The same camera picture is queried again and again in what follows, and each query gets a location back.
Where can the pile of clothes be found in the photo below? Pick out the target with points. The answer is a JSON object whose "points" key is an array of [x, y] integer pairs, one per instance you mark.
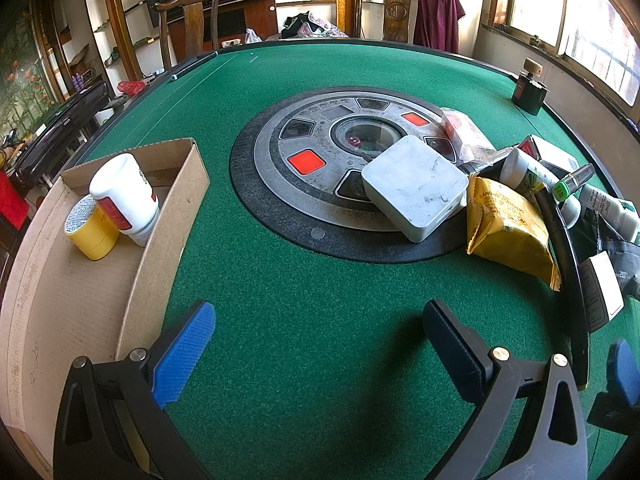
{"points": [[312, 25]]}

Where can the long black tube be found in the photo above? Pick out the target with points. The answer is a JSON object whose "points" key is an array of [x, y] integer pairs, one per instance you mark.
{"points": [[570, 260]]}

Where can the maroon cloth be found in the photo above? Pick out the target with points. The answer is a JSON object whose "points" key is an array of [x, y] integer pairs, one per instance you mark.
{"points": [[437, 15]]}

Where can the white square box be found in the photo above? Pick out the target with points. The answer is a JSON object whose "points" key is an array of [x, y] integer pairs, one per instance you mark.
{"points": [[415, 185]]}

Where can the white plastic bag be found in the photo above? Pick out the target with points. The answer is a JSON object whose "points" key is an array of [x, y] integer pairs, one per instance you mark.
{"points": [[251, 36]]}

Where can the small dark tube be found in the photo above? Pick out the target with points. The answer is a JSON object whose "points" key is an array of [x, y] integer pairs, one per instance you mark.
{"points": [[575, 177]]}

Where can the yellow round canister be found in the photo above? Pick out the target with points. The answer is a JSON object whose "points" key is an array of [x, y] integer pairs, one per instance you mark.
{"points": [[95, 240]]}

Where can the white box red print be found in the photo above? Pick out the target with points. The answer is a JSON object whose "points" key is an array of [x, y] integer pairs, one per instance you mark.
{"points": [[552, 155]]}

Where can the cardboard box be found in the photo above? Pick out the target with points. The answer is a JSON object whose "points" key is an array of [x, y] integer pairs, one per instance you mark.
{"points": [[65, 285]]}

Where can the round grey table console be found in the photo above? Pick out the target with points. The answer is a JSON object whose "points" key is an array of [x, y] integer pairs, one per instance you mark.
{"points": [[300, 195]]}

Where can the yellow snack packet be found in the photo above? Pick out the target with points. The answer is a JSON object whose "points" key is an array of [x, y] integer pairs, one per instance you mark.
{"points": [[505, 230]]}

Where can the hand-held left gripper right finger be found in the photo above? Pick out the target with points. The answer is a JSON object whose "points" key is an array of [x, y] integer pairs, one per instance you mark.
{"points": [[452, 355]]}

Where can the red plastic bag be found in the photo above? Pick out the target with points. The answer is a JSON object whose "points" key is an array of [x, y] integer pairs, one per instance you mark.
{"points": [[131, 87]]}

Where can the wooden wall shelf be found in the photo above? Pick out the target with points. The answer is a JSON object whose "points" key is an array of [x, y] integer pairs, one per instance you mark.
{"points": [[100, 10]]}

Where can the black pusher bar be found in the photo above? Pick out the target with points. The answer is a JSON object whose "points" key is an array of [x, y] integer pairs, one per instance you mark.
{"points": [[192, 65]]}

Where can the white medicine bottle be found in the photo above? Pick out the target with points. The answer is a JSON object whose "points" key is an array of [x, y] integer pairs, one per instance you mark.
{"points": [[517, 167], [607, 205]]}

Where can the clear bag red contents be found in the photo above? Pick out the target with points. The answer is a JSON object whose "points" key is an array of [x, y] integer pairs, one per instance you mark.
{"points": [[465, 132]]}

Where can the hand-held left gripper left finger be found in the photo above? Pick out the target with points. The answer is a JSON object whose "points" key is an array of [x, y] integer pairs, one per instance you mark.
{"points": [[185, 355]]}

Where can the black piano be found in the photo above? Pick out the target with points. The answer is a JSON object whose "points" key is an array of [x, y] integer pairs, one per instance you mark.
{"points": [[60, 125]]}

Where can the dark wooden chair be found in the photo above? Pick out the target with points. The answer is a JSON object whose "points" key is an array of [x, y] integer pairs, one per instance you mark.
{"points": [[192, 20], [397, 10]]}

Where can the white bottle red label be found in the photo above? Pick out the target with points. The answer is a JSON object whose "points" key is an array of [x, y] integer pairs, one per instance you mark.
{"points": [[120, 180]]}

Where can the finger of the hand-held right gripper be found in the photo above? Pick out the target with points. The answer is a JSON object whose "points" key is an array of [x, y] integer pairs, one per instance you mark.
{"points": [[622, 370]]}

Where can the black box on table edge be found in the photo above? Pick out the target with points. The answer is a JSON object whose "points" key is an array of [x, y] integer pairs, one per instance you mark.
{"points": [[530, 92]]}

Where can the window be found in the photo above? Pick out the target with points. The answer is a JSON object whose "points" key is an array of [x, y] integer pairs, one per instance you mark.
{"points": [[600, 35]]}

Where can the dark grey plastic bag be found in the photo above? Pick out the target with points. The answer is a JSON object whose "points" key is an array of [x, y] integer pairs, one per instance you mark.
{"points": [[625, 265]]}

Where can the floral wall painting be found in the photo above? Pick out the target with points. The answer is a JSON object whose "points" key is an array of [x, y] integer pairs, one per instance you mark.
{"points": [[20, 80]]}

